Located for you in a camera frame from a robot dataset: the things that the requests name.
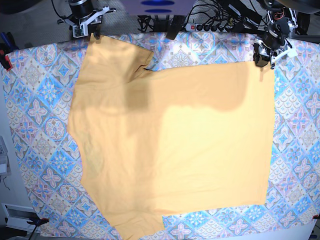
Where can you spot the white power strip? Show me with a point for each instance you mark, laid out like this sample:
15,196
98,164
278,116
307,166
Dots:
194,27

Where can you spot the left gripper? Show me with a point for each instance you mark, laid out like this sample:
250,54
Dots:
263,55

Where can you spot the purple robot base plate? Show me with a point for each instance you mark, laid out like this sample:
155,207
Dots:
158,7

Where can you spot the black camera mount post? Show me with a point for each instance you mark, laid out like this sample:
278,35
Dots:
175,26

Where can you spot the red-black clamp left lower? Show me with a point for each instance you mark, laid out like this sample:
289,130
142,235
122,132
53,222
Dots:
37,221

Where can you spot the yellow T-shirt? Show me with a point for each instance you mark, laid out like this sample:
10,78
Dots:
174,141

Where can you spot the white box left edge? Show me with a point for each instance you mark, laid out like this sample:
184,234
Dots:
5,169

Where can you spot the patterned blue tablecloth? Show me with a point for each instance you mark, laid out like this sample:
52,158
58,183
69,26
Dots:
35,99

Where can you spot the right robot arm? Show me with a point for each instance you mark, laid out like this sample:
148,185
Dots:
76,3

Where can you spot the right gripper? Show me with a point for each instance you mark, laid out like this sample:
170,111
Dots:
85,20

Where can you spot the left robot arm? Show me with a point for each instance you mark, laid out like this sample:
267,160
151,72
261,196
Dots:
273,43

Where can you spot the red-black clamp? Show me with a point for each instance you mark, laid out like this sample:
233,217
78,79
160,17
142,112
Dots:
37,221
5,48

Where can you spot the red-black clamp left upper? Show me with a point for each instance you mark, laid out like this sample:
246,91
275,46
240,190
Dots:
5,48

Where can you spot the white wall trunking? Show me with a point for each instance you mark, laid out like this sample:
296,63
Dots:
18,216

